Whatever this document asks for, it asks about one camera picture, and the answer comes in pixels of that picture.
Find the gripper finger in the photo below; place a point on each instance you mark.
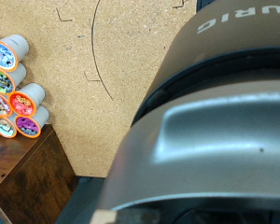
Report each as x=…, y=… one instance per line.
x=127, y=217

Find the black Keurig coffee machine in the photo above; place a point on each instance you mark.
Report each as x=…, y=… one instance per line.
x=208, y=140

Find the coffee pod purple lid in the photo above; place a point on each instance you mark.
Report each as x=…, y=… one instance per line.
x=29, y=124

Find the coffee pod teal lid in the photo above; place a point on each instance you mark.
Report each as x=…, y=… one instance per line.
x=4, y=127

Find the coffee pod red lid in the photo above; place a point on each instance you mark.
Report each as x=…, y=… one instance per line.
x=23, y=104

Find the coffee pod dark green lid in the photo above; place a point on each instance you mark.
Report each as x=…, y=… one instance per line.
x=3, y=81

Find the coffee pod blue lid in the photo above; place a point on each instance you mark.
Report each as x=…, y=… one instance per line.
x=4, y=56

